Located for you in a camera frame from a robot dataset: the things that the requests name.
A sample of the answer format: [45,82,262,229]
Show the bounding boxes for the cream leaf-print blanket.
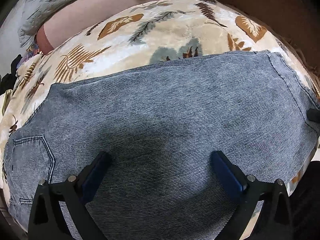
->
[0,0,320,233]

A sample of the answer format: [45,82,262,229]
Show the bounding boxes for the pink bed sheet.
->
[36,0,157,54]

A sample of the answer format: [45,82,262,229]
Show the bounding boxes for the brown fleece blanket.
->
[218,0,319,76]

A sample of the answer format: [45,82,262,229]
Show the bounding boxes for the blue denim pants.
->
[4,51,319,239]

